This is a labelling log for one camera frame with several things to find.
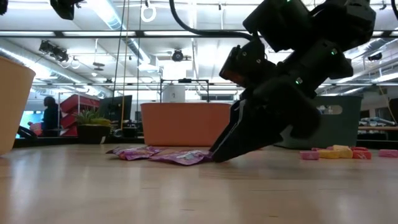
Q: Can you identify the black overhead frame bar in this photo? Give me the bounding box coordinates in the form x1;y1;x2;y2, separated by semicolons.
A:
0;29;398;39

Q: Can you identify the black background monitor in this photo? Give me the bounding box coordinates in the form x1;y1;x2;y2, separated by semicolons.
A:
98;95;134;130

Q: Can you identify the person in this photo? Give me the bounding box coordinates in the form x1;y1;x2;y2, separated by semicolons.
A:
42;95;62;138

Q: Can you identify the wooden background table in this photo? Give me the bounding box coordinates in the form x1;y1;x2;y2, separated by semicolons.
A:
357;116;398;141

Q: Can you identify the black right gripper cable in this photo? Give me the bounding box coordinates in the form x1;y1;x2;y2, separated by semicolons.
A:
169;0;262;43

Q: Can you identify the small potted green plant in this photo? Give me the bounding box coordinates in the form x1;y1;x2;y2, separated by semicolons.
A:
75;108;112;145

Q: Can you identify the black ceiling camera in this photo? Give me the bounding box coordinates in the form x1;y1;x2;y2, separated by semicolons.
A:
171;49;185;62

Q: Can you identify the thin black hanging cable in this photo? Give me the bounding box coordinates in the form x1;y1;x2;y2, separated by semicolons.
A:
112;0;127;99

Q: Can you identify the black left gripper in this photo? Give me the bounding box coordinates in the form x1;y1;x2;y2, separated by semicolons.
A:
50;0;85;21

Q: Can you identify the purple Skittles candy bag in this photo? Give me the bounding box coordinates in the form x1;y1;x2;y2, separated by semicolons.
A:
105;145;164;161
149;149;215;166

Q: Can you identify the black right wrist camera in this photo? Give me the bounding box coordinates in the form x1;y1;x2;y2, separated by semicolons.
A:
219;40;278;88

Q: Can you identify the teal plastic bin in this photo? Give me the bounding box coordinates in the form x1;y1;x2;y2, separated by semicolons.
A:
273;95;363;150

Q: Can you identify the white hanging ring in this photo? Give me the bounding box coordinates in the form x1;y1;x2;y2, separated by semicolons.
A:
140;0;157;23

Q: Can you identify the red bin rack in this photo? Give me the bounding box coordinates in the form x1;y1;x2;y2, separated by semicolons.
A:
58;93;101;138

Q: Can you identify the yellow plastic bin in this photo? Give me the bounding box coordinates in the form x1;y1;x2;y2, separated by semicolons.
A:
0;55;37;156

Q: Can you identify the black background rail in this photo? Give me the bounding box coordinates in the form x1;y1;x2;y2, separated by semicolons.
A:
30;81;398;87

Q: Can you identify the pink background object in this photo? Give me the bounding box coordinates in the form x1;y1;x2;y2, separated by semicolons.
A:
29;121;44;136

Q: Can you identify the black aluminium table frame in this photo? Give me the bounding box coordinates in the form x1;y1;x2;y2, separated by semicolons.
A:
14;136;398;149

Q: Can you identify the white cylindrical background object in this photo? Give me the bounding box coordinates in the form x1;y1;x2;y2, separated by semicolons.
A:
162;84;187;103

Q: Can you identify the yellow Starburst candy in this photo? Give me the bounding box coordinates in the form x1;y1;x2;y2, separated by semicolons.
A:
317;149;341;159

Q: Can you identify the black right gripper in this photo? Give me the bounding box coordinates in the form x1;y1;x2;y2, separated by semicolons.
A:
210;58;323;163

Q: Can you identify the orange plastic bin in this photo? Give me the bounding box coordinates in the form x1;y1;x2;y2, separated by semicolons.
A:
140;102;233;147

